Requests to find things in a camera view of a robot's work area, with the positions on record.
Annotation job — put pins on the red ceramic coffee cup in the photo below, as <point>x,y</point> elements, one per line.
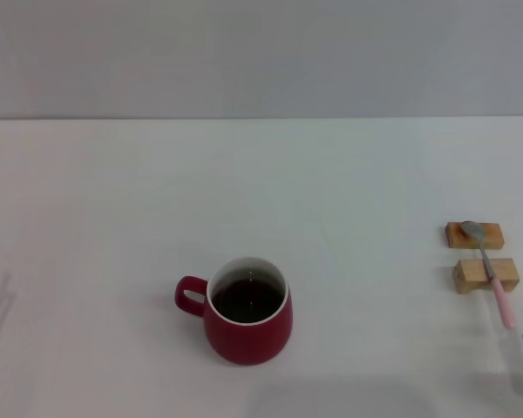
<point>248,335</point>

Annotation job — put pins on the notched pale wooden block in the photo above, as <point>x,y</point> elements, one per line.
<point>470,274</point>

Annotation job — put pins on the wooden block with orange stain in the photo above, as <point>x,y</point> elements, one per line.
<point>455,237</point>

